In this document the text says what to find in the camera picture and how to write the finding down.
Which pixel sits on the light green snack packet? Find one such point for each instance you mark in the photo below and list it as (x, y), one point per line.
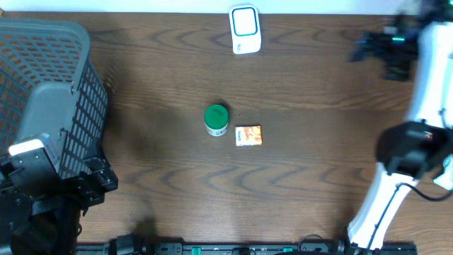
(444, 180)

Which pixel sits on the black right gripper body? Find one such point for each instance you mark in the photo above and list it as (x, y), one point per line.
(398, 50)

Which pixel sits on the grey plastic basket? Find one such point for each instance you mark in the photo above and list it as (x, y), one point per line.
(49, 85)

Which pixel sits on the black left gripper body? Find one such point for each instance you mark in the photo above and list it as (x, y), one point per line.
(73, 194)

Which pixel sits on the green lid jar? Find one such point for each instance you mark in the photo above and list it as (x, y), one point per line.
(216, 120)

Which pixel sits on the white barcode scanner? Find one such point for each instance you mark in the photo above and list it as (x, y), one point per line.
(245, 29)

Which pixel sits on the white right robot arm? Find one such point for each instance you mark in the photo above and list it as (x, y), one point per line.
(417, 154)

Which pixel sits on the small orange box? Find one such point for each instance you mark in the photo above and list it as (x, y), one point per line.
(248, 136)

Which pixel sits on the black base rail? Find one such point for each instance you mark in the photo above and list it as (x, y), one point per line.
(313, 244)

